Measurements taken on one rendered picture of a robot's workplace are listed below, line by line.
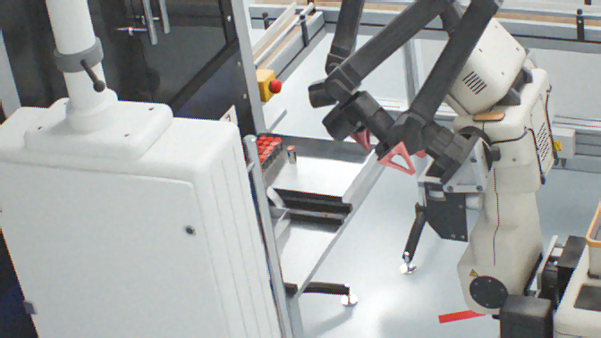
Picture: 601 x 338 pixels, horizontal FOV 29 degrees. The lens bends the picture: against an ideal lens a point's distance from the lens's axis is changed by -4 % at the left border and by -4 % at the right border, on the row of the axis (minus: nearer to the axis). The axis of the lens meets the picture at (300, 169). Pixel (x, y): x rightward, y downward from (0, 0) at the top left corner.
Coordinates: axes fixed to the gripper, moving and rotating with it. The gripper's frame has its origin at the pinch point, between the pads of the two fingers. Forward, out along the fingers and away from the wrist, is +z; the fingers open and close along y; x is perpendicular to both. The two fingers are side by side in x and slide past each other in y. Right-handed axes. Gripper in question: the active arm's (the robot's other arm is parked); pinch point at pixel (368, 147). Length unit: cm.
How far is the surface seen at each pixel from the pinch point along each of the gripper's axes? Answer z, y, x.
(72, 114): -71, -6, 101
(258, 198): -40, -24, 84
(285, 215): -0.2, 11.0, 30.5
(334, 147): 2.0, 13.0, -5.3
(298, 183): 1.8, 16.4, 12.5
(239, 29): -36.1, 29.8, -8.2
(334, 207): 3.3, 1.9, 22.5
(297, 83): 72, 138, -190
